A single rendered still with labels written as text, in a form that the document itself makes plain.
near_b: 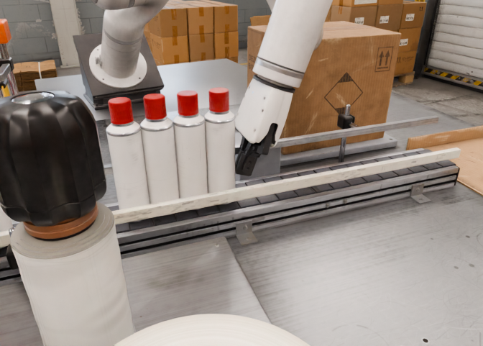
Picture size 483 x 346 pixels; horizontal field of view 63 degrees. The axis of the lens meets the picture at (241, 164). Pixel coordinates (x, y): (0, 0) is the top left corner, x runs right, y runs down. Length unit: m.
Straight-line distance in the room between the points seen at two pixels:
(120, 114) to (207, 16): 3.54
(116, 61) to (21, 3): 4.71
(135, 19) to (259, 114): 0.69
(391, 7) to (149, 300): 4.25
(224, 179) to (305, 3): 0.31
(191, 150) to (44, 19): 5.48
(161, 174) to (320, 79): 0.46
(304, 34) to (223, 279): 0.38
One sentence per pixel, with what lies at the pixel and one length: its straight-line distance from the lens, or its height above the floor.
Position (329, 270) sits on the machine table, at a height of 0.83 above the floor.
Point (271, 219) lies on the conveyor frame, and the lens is 0.74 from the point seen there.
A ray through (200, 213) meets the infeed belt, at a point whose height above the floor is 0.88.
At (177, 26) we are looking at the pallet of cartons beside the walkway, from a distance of 4.01.
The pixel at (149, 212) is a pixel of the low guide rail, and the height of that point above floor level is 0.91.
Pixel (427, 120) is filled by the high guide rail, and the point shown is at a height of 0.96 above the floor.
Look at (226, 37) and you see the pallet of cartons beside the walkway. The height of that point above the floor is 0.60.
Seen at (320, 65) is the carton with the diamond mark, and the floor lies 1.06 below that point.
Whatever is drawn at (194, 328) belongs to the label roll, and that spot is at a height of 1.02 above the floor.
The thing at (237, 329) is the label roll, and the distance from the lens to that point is 0.32.
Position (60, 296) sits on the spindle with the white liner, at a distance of 0.38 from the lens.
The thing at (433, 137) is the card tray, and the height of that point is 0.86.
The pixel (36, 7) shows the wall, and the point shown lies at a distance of 6.05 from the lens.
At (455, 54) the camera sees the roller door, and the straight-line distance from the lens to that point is 5.28.
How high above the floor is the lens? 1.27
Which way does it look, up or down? 27 degrees down
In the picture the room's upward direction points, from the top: straight up
